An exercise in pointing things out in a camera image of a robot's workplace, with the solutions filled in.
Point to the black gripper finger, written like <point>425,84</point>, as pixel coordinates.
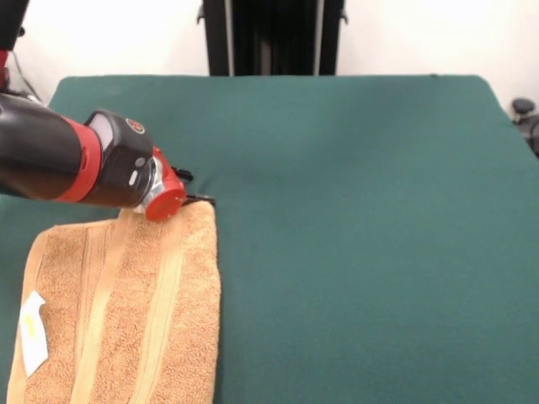
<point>183,173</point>
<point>202,198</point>

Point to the tan terry towel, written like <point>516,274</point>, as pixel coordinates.
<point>126,294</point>

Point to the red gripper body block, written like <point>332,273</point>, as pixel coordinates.
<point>168,198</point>

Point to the dark green table cloth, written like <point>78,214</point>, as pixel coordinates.
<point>379,252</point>

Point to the grey chair base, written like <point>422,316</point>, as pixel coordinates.
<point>522,107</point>

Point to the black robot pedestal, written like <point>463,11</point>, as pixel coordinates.
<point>273,38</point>

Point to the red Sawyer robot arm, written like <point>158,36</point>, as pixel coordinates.
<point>50,160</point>

